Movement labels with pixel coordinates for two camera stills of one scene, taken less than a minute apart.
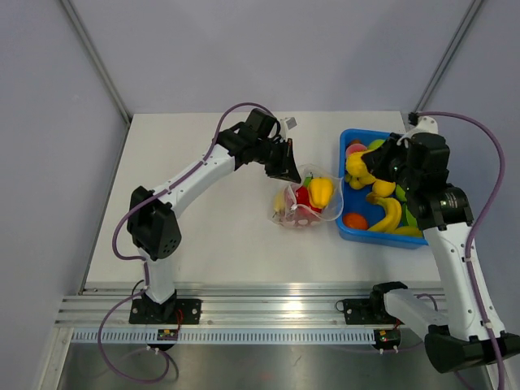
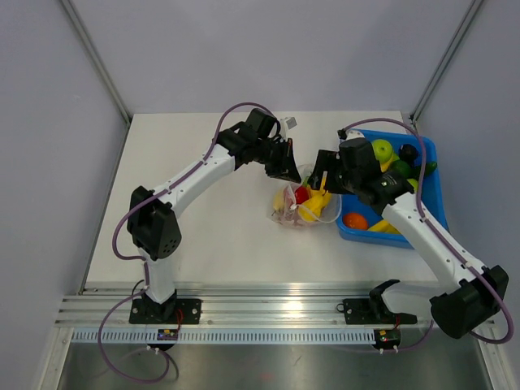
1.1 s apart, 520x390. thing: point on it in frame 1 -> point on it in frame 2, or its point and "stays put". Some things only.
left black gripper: [285, 167] stays put
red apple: [302, 196] stays put
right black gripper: [377, 160] -> [327, 161]
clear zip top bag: [318, 198] stays put
